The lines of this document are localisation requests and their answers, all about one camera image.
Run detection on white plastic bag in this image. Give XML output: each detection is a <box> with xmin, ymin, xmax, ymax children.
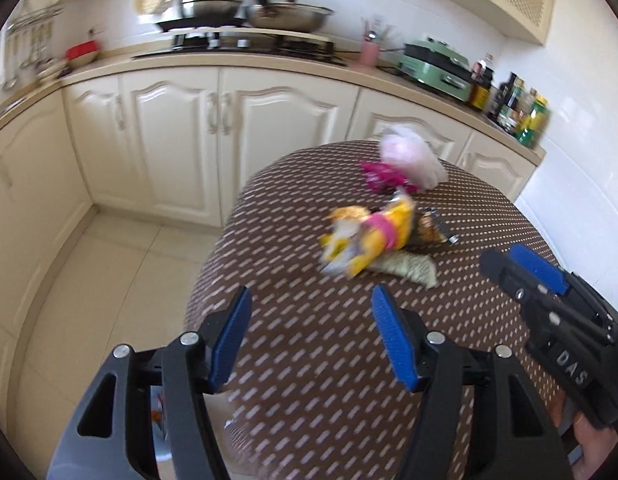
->
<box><xmin>379</xmin><ymin>127</ymin><xmax>450</xmax><ymax>191</ymax></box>

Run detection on magenta wrapper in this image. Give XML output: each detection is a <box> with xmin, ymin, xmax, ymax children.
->
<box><xmin>359</xmin><ymin>160</ymin><xmax>421</xmax><ymax>195</ymax></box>

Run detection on steel wok with lid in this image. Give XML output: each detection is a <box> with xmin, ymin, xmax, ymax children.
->
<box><xmin>246</xmin><ymin>0</ymin><xmax>335</xmax><ymax>34</ymax></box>

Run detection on cream base cabinets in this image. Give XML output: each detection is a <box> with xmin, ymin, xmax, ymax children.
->
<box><xmin>0</xmin><ymin>55</ymin><xmax>545</xmax><ymax>411</ymax></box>

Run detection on yellow snack wrapper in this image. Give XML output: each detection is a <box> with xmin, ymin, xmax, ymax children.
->
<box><xmin>318</xmin><ymin>195</ymin><xmax>418</xmax><ymax>279</ymax></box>

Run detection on black gas stove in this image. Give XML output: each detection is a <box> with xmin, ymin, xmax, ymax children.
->
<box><xmin>133</xmin><ymin>35</ymin><xmax>349</xmax><ymax>67</ymax></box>

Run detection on brown polka-dot tablecloth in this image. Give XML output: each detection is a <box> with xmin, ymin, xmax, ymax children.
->
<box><xmin>184</xmin><ymin>140</ymin><xmax>565</xmax><ymax>479</ymax></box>

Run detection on wall utensil rack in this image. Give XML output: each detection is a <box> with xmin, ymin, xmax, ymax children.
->
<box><xmin>6</xmin><ymin>4</ymin><xmax>66</xmax><ymax>29</ymax></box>

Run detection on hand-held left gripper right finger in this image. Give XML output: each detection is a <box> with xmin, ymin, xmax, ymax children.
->
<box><xmin>371</xmin><ymin>285</ymin><xmax>575</xmax><ymax>480</ymax></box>

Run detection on pink utensil holder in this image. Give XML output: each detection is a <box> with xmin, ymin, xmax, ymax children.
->
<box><xmin>360</xmin><ymin>37</ymin><xmax>381</xmax><ymax>68</ymax></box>

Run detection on black induction cooker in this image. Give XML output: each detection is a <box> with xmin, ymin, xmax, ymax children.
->
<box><xmin>154</xmin><ymin>15</ymin><xmax>250</xmax><ymax>34</ymax></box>

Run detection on green electric cooker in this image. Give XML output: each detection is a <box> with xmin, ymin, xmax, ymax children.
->
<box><xmin>398</xmin><ymin>36</ymin><xmax>474</xmax><ymax>102</ymax></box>

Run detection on red bowl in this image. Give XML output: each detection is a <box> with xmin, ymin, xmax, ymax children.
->
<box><xmin>65</xmin><ymin>40</ymin><xmax>102</xmax><ymax>67</ymax></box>

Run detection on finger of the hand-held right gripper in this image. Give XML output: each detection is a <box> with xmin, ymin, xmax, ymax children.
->
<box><xmin>507</xmin><ymin>244</ymin><xmax>616</xmax><ymax>332</ymax></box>
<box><xmin>479</xmin><ymin>249</ymin><xmax>561</xmax><ymax>332</ymax></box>

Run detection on large soy sauce bottle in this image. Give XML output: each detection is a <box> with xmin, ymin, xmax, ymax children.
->
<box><xmin>466</xmin><ymin>59</ymin><xmax>494</xmax><ymax>113</ymax></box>

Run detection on dark brown shiny wrapper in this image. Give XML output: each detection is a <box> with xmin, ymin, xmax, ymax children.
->
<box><xmin>411</xmin><ymin>207</ymin><xmax>461</xmax><ymax>249</ymax></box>

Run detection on pale green wrapper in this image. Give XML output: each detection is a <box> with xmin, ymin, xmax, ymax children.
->
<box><xmin>371</xmin><ymin>254</ymin><xmax>438</xmax><ymax>290</ymax></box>

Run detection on beige countertop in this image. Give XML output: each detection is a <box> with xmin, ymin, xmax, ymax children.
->
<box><xmin>0</xmin><ymin>47</ymin><xmax>548</xmax><ymax>166</ymax></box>

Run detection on dark glass bottle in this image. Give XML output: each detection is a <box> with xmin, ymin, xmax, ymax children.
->
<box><xmin>489</xmin><ymin>72</ymin><xmax>520</xmax><ymax>127</ymax></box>

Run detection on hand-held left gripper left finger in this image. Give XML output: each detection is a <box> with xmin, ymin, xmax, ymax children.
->
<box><xmin>46</xmin><ymin>285</ymin><xmax>253</xmax><ymax>480</ymax></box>

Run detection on green yellow bottle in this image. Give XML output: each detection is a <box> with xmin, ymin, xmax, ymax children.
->
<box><xmin>514</xmin><ymin>89</ymin><xmax>550</xmax><ymax>150</ymax></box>

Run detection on person's right hand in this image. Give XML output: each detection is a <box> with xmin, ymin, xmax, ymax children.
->
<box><xmin>552</xmin><ymin>392</ymin><xmax>618</xmax><ymax>480</ymax></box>

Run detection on row of hanging utensils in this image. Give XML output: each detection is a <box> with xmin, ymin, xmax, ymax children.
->
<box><xmin>1</xmin><ymin>20</ymin><xmax>56</xmax><ymax>89</ymax></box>

